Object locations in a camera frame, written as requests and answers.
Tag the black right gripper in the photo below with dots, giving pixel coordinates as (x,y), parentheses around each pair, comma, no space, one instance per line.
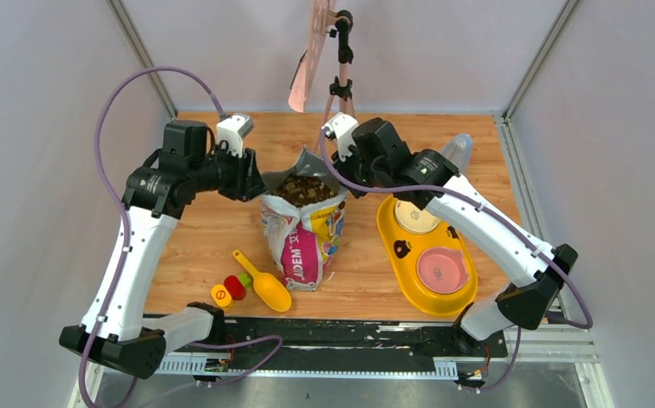
(345,167)

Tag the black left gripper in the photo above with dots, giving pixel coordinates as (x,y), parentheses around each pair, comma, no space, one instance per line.
(246,175)

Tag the pet food bag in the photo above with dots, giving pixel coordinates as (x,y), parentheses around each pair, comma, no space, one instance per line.
(303,218)

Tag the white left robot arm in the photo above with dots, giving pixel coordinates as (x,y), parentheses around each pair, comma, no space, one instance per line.
(192,159)

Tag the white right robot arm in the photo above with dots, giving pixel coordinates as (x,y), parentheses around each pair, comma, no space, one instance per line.
(536,270)

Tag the pink tripod stand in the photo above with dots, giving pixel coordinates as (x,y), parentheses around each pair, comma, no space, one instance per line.
(339,25)

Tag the cream bowl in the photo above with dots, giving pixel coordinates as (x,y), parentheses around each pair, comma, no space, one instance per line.
(413,220)

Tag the yellow double bowl feeder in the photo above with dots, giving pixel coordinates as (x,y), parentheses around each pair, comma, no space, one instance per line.
(403,250)

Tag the red yellow green toy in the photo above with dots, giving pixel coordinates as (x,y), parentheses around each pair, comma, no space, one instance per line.
(234,288)

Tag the yellow plastic scoop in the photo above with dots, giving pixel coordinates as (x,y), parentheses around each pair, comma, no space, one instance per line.
(267,287)

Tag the pink bowl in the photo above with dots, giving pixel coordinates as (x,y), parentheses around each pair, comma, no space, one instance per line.
(442,270)

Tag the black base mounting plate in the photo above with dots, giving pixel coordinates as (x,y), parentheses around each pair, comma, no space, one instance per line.
(349,345)

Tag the pink perforated board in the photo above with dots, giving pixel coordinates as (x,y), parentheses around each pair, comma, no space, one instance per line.
(320,19)

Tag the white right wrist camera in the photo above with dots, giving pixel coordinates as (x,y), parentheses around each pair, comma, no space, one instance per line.
(340,128)

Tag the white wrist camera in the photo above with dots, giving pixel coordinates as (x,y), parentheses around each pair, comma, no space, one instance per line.
(340,128)
(231,133)

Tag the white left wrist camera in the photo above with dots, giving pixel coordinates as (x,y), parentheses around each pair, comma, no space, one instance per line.
(231,133)

